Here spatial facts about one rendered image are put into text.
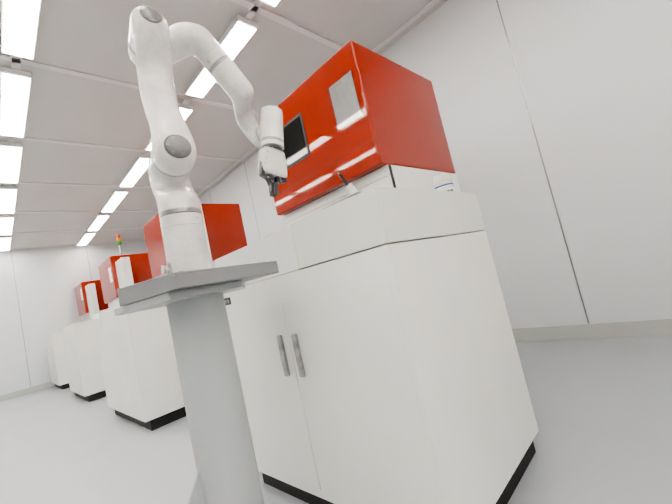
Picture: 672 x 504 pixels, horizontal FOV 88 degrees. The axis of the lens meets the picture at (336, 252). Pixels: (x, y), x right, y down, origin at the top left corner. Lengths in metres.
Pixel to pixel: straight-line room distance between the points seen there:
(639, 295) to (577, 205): 0.66
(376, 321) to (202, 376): 0.49
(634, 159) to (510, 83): 0.96
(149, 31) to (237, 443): 1.18
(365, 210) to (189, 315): 0.56
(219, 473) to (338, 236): 0.71
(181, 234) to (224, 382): 0.43
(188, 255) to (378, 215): 0.55
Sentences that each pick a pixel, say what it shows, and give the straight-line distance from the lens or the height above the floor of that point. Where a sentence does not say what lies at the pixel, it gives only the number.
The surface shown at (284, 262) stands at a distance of 1.15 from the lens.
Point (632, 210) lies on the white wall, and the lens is 2.81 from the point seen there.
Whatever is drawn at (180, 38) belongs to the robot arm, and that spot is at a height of 1.63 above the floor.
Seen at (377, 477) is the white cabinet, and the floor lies 0.21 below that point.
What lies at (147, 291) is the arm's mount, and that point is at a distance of 0.98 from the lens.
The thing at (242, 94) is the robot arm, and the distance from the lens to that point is 1.35.
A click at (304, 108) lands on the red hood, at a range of 1.99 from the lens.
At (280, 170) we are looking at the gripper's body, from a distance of 1.27.
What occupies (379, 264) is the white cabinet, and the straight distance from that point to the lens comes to 0.87.
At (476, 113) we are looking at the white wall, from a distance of 3.12.
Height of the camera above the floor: 0.76
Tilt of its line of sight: 5 degrees up
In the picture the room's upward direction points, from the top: 13 degrees counter-clockwise
